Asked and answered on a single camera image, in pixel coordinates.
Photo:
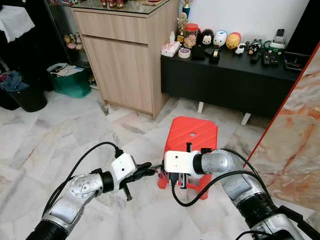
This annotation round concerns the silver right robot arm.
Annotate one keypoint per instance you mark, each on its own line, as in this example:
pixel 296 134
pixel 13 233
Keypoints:
pixel 222 162

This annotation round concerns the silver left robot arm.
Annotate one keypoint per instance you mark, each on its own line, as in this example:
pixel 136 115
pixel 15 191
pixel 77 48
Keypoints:
pixel 80 187

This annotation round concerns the red plastic stool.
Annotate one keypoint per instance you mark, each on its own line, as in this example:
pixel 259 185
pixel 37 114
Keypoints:
pixel 192 130

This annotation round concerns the black low sideboard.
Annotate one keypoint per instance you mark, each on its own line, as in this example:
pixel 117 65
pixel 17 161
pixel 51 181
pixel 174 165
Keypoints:
pixel 230 85

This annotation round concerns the light wooden cabinet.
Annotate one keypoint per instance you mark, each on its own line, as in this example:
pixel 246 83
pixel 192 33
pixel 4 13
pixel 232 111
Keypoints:
pixel 125 60

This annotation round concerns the green bag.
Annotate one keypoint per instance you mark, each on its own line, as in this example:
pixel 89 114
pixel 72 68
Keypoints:
pixel 71 84

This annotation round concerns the white tape roll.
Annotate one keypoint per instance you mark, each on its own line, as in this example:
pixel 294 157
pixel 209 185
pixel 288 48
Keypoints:
pixel 184 53

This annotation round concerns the white pink tissue box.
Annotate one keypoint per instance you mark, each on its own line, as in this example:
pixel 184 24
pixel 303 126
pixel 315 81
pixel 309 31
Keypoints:
pixel 171 48

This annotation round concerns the small black box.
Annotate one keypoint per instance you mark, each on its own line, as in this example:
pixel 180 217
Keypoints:
pixel 198 53

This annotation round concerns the black tape dispenser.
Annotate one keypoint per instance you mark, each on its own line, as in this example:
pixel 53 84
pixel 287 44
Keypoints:
pixel 214 55

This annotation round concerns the marble table with red edge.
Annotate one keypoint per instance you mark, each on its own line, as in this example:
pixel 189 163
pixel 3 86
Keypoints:
pixel 295 125

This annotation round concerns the clear jar with red lid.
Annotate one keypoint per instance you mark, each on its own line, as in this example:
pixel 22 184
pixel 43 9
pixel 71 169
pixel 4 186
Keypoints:
pixel 191 37

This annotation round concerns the black bin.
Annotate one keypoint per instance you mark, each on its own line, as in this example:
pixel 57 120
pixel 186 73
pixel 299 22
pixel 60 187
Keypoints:
pixel 30 99

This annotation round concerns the black mouse plush toy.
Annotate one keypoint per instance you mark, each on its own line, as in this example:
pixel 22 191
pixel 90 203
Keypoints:
pixel 206 38

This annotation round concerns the white round plush toy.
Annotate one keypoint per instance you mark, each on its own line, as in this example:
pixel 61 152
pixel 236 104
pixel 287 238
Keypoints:
pixel 220 39

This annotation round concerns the gold trophy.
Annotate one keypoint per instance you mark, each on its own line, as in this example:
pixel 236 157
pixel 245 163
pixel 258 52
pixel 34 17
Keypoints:
pixel 181 26

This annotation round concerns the small white toy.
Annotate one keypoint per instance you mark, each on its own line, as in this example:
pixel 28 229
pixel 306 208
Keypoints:
pixel 240 49

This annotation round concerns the yellow round plush toy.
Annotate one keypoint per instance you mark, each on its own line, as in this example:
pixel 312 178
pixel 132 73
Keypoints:
pixel 233 41

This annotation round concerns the small black toy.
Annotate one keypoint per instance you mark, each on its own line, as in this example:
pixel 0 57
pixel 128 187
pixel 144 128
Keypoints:
pixel 255 48

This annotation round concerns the black remote control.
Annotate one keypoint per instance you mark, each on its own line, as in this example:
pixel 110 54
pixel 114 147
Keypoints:
pixel 271 59

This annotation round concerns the blue cloth in bin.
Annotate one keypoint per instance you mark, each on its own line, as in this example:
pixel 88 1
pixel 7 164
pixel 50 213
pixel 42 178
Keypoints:
pixel 14 80

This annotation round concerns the glass display cabinet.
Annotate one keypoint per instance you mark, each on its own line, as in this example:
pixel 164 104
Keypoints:
pixel 62 35

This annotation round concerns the blue gold trophy cup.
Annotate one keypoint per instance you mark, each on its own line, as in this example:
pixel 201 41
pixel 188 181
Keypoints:
pixel 186 7

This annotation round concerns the black tray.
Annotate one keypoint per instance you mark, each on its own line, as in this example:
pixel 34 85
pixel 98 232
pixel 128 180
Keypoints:
pixel 297 62

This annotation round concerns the white cloth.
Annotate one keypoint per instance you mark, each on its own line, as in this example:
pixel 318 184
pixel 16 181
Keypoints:
pixel 16 21

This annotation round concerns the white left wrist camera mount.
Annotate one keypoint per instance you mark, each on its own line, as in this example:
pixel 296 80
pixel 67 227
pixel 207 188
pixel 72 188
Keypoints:
pixel 122 166

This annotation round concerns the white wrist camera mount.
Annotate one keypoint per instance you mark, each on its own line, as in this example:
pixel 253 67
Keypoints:
pixel 182 162
pixel 122 166

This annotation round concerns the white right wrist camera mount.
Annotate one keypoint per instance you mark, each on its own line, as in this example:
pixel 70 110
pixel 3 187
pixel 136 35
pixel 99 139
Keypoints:
pixel 182 162

